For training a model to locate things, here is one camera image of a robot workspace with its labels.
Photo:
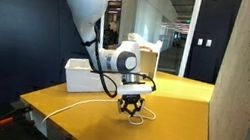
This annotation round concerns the white plastic bag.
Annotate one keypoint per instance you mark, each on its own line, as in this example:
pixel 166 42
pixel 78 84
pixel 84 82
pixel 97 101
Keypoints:
pixel 146 44

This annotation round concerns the white ribbed plastic bin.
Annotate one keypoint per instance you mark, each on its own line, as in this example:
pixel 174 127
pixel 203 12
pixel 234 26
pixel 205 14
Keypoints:
pixel 76 76

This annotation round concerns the brown cardboard box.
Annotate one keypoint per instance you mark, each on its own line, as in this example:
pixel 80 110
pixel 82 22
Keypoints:
pixel 149 63

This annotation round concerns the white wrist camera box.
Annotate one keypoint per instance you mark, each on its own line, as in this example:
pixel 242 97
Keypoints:
pixel 135 89

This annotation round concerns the orange black clamp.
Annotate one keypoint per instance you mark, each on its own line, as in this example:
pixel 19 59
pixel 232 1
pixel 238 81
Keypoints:
pixel 5 120

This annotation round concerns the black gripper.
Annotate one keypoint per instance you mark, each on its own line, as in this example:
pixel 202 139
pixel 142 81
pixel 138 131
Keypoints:
pixel 132 99

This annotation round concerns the white shoelace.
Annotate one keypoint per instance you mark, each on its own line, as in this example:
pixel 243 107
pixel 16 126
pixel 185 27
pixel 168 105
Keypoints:
pixel 75 104

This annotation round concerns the white wall switch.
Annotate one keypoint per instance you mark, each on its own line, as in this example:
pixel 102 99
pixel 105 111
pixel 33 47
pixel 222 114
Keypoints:
pixel 200 41
pixel 209 43

